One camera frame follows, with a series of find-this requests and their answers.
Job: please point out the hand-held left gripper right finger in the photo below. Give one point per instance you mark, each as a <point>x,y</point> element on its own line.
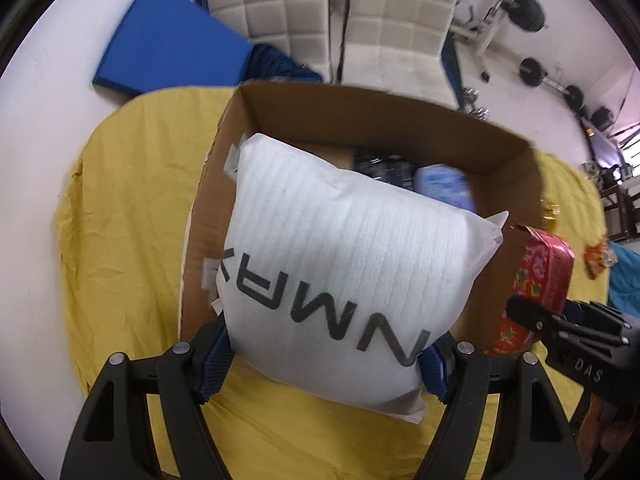
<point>434,367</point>

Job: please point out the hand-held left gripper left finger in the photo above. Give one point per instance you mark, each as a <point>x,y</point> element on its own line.
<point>212,365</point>

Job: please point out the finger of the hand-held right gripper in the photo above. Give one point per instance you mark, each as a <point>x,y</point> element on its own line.
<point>532,312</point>

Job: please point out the red floral snack packet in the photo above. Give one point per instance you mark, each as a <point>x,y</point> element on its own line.
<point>537,280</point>

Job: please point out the white padded package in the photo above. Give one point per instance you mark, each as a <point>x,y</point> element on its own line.
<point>350,270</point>

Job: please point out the cardboard box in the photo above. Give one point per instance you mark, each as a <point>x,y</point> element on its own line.
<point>360,170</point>

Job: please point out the teal cloth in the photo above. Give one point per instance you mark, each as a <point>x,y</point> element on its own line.
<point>624,280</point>

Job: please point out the orange snack packet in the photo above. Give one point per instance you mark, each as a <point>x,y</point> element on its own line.
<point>598,257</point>

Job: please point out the gold wrapped candy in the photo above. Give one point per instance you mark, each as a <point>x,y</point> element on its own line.
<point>551,212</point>

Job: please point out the yellow bed sheet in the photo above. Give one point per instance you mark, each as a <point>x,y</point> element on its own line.
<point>130,240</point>

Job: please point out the blue packet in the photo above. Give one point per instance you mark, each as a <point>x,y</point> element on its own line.
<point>445,185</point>

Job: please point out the dark packet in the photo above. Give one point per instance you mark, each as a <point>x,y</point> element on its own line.
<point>382,167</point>

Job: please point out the black weight plate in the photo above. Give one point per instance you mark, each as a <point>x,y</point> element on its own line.
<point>602,118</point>

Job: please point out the barbell with black plates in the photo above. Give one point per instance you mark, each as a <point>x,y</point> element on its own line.
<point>552,82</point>

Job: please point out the weight bench rack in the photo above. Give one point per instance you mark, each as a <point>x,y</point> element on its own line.
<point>495,10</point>

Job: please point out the dark blue knit cloth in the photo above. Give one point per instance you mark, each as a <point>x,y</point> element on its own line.
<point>280,65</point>

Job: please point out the white quilted chair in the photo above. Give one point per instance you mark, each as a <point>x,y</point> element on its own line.
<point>395,25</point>
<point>275,10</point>

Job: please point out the blue foam mat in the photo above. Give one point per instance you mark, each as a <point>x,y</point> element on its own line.
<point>170,47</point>

